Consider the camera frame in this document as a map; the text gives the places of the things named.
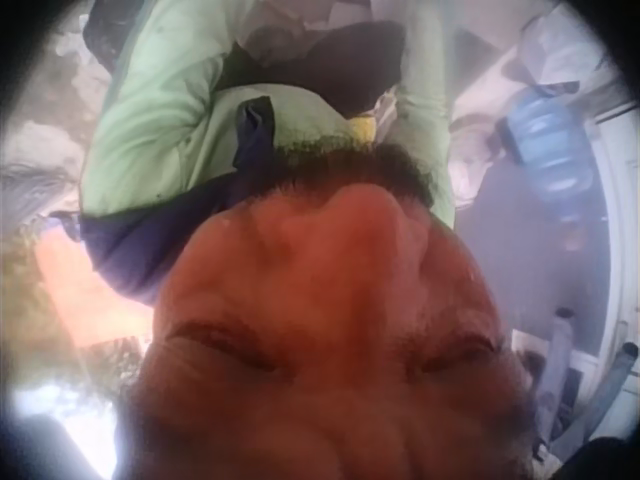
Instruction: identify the black cloth bundle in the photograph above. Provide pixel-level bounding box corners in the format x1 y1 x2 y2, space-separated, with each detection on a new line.
217 19 407 119

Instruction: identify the orange mat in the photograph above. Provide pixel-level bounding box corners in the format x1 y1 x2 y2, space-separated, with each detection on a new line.
33 233 154 349

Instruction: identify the blue water jug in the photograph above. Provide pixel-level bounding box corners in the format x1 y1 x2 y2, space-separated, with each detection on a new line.
503 88 602 222

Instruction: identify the white sack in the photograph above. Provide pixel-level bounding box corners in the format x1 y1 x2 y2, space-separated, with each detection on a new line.
517 0 624 99

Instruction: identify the grey-blue pipe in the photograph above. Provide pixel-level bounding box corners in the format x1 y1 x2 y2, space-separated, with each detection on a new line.
594 344 640 444

